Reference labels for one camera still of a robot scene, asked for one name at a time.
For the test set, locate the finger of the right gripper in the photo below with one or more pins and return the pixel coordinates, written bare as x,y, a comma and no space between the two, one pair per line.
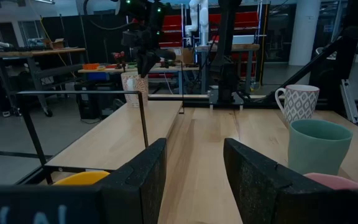
153,60
143,65

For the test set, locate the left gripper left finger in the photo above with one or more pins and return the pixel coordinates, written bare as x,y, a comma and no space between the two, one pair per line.
135,183

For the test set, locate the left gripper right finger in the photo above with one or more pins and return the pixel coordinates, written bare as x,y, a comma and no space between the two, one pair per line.
253,186

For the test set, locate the white mug coral pattern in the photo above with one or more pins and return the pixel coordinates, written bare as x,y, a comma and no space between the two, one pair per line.
134,90

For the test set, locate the yellow mug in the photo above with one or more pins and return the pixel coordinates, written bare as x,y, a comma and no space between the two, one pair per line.
79,179

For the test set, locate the green mug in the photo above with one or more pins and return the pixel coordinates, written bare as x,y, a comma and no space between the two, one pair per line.
319,149

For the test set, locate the pink mug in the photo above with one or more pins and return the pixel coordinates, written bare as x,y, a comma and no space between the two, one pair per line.
334,181

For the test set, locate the white mug grey diamond pattern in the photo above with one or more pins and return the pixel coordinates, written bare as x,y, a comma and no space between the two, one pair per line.
300,102

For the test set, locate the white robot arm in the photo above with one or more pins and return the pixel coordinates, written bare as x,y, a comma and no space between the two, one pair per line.
202,18

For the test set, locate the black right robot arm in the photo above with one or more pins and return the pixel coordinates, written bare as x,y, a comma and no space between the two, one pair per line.
225,46

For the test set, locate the cardboard box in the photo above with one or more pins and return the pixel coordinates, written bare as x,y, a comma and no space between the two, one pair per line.
54,43
185,56

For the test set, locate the wooden workbench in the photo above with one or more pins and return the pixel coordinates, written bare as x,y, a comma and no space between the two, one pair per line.
244,47
104,71
36,52

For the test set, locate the blue bin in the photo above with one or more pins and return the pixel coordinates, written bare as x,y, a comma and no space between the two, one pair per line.
98,76

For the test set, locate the orange tray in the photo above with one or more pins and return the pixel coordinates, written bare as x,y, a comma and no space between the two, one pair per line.
91,66

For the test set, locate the black computer tower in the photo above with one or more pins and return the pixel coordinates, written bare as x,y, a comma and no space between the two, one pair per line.
87,102

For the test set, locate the red storage bin rack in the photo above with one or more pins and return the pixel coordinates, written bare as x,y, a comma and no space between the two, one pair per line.
244,20

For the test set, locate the white round pillar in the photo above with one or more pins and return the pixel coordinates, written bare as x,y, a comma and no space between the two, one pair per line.
304,31

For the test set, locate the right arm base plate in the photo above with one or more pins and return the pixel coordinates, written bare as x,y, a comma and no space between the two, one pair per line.
225,101

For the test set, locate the silver aluminium rail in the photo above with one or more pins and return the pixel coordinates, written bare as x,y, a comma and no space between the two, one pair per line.
350,102

